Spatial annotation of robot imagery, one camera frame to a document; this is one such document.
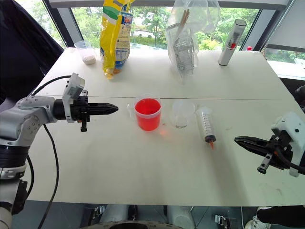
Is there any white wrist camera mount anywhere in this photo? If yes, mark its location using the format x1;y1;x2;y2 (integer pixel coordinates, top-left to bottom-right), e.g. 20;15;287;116
61;73;86;124
271;111;305;177

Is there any dark trouser leg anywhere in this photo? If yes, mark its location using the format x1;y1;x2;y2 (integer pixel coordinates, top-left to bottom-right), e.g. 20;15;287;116
256;205;305;226

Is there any metal table leg bracket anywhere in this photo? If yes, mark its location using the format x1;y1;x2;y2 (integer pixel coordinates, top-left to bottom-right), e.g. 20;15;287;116
93;205;106;218
214;214;231;227

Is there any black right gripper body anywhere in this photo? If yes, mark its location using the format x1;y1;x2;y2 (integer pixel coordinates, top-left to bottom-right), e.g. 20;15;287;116
256;134;295;174

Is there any silver robot leg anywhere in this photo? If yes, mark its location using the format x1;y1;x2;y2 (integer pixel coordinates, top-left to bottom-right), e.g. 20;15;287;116
166;205;195;229
99;204;131;226

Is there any large cup with red liquid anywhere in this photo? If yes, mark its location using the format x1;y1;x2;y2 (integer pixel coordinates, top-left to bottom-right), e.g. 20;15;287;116
127;97;163;132

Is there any clear cup with white powder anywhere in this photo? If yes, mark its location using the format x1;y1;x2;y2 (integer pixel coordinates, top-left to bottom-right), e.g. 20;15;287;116
74;40;97;65

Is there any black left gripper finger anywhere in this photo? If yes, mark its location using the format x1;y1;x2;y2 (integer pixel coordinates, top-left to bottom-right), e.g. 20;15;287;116
88;109;119;117
88;102;119;110

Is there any yellow snack bag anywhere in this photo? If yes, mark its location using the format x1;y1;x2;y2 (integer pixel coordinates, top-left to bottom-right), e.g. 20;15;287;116
99;0;137;81

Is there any metal wire rack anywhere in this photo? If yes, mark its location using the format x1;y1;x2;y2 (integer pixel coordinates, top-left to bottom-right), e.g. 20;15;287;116
166;23;195;73

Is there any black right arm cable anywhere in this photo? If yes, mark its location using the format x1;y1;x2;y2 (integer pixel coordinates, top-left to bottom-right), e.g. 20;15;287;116
275;147;305;175

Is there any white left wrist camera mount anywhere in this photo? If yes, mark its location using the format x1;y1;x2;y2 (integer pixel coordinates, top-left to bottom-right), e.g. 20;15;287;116
61;73;86;124

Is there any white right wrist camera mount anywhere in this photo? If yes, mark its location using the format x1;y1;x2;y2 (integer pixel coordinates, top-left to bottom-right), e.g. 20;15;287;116
271;111;305;177

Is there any person in dark clothing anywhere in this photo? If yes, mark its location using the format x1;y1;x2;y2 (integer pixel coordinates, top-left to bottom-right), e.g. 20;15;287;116
0;0;65;104

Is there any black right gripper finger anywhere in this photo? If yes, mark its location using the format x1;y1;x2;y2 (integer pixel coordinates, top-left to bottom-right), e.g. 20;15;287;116
235;141;270;157
234;135;271;146

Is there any clear plastic bag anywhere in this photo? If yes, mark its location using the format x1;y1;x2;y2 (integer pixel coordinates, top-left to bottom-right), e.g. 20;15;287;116
166;0;221;81

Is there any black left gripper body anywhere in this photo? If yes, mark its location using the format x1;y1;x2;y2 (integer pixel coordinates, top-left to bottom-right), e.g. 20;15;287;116
70;90;91;133

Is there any black chair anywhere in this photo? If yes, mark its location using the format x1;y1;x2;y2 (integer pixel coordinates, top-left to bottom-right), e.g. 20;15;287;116
295;85;305;108

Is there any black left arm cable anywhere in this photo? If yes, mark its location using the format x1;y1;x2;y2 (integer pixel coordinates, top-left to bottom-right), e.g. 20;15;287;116
31;75;72;229

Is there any clear syringe with orange tip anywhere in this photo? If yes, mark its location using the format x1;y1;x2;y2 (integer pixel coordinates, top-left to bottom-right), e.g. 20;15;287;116
195;106;216;151

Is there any wooden chopsticks pair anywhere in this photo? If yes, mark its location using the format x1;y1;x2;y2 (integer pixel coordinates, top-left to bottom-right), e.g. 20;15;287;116
177;9;191;39

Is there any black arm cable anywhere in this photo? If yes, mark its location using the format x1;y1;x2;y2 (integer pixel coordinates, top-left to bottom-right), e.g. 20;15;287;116
275;147;305;175
31;75;72;229

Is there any white sneaker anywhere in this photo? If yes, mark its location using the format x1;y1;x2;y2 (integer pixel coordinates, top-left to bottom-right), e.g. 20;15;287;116
244;206;272;229

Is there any small clear plastic cup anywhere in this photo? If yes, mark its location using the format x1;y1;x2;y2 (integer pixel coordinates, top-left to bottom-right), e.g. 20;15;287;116
170;99;196;130

